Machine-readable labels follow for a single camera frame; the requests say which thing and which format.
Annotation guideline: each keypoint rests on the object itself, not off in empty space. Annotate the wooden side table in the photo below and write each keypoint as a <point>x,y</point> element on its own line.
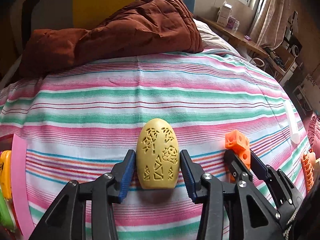
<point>280,59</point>

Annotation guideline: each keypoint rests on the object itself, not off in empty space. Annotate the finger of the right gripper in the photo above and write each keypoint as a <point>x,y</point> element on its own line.
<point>260,164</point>
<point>237,169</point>

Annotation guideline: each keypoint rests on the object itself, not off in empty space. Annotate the beige curtain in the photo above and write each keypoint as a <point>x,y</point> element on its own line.
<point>269,25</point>

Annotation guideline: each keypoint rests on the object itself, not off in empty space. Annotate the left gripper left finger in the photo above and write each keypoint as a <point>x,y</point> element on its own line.
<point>65,217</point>

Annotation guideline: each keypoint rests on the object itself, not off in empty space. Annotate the white box on table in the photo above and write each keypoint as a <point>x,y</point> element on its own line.
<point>224,14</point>

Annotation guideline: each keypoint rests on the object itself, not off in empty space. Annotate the green plug-in device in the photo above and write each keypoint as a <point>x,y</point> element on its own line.
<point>7,218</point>

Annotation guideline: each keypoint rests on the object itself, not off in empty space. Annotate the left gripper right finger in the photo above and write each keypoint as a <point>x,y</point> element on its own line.
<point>190,177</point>

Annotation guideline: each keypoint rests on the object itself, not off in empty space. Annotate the translucent white tube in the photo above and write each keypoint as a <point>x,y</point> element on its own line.
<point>293,127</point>

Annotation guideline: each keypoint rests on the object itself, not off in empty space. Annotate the purple box on table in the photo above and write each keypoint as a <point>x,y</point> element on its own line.
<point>232,23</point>

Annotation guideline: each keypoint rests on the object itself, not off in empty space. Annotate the yellow plastic clip case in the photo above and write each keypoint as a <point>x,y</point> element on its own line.
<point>6,174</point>

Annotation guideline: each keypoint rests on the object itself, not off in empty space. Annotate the brown quilted blanket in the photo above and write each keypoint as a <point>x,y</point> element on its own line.
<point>141,28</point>

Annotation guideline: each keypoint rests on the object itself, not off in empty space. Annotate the striped pillow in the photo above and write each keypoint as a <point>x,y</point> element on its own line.
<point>211,39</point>

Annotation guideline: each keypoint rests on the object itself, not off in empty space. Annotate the orange cube connector toy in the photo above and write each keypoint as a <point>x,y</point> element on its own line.
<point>239,143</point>

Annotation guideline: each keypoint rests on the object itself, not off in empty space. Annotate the yellow perforated egg-shaped case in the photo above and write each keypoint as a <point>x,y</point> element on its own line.
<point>157,156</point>

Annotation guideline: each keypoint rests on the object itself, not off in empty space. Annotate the pink storage box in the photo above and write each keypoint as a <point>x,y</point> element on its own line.
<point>18,146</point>

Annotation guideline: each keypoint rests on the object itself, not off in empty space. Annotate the orange plastic rack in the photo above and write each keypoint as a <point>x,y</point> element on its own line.
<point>307,160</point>

